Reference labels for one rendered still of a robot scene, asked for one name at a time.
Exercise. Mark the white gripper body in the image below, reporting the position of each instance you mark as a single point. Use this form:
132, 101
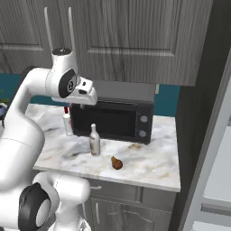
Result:
84, 98

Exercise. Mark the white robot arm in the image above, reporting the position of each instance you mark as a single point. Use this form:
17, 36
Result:
21, 144

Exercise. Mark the brown pear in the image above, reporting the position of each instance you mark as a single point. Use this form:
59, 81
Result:
117, 164

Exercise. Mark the grey fridge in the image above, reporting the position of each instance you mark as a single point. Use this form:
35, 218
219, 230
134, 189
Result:
192, 90

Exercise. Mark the grey fridge door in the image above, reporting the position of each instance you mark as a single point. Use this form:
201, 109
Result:
216, 168

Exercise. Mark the white bottle with red cap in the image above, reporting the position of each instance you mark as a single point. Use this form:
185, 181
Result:
68, 124

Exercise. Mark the black microwave oven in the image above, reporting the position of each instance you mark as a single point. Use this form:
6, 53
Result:
108, 120

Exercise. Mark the white liquor bottle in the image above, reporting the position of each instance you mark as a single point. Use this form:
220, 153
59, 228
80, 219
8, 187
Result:
95, 143

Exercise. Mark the grey drawer front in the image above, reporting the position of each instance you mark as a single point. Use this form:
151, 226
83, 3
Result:
135, 192

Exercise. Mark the grey base cupboard door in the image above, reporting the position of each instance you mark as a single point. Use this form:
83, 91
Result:
126, 216

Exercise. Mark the white wall socket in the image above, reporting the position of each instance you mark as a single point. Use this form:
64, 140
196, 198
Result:
157, 89

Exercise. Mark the grey wall cupboard door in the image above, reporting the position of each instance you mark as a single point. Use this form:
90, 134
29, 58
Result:
135, 39
21, 33

